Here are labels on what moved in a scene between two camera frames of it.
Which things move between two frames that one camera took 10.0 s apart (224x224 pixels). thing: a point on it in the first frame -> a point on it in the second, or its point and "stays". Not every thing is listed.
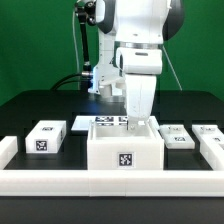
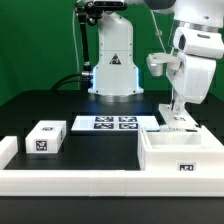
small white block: [176, 136] -> [183, 120]
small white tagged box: [46, 137] stays
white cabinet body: [115, 148] -> [179, 150]
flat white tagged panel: [81, 122] stays
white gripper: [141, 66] -> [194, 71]
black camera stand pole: [86, 12] stays
